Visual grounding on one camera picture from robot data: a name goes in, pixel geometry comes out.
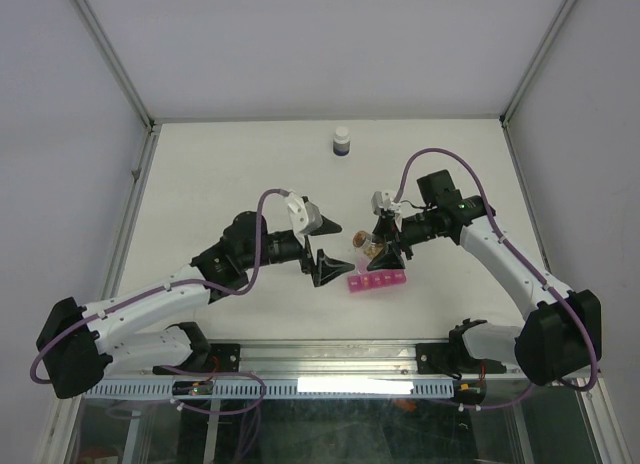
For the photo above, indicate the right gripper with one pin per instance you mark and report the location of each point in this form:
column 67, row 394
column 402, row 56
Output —
column 390, row 258

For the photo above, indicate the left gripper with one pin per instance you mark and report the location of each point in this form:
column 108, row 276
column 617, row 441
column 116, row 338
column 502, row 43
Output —
column 325, row 269

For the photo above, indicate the clear bottle yellow pills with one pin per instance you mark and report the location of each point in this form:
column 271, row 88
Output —
column 367, row 244

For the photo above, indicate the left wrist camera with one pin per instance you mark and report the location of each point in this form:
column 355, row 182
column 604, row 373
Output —
column 305, row 217

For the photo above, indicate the white cap dark bottle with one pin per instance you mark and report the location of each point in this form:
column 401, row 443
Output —
column 341, row 141

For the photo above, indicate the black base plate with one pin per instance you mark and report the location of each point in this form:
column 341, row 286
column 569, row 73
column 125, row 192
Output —
column 220, row 357
column 434, row 358

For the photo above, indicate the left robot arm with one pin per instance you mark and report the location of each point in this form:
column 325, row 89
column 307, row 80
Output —
column 227, row 268

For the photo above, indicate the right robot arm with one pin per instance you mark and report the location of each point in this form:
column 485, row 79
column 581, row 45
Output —
column 561, row 332

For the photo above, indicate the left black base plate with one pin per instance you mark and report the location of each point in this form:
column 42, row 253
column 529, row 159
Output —
column 220, row 357

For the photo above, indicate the pink weekly pill organizer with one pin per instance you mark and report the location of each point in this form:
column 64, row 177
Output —
column 361, row 280

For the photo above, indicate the aluminium mounting rail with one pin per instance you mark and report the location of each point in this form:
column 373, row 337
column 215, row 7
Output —
column 320, row 356

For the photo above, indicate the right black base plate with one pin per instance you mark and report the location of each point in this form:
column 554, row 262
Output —
column 434, row 358

